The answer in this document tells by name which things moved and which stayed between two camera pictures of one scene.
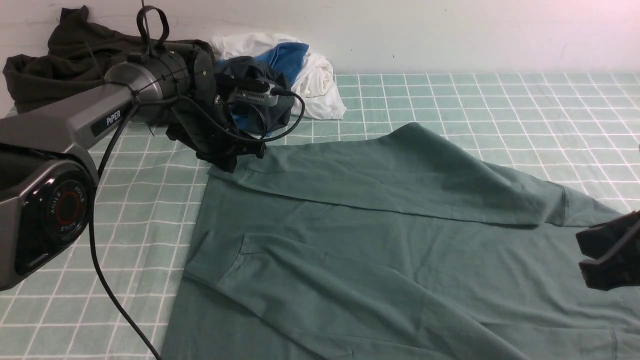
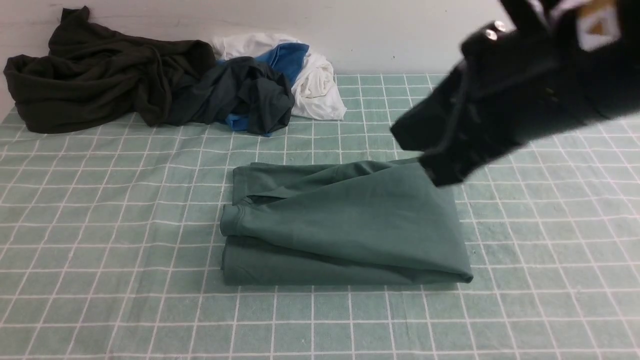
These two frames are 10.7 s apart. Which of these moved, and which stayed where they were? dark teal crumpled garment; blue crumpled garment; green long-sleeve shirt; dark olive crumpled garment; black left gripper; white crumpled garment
Moved: black left gripper; green long-sleeve shirt
Stayed: blue crumpled garment; dark teal crumpled garment; dark olive crumpled garment; white crumpled garment
